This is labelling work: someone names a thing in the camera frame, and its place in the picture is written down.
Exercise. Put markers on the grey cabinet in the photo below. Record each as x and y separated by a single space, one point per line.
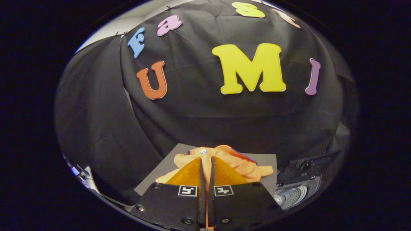
168 163

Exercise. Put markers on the white and blue equipment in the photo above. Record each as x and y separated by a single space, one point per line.
85 176

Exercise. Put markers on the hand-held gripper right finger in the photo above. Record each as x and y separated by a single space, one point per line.
211 205

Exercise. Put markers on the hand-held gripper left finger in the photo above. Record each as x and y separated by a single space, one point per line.
202 205

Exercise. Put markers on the orange garment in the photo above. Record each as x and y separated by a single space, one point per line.
244 168

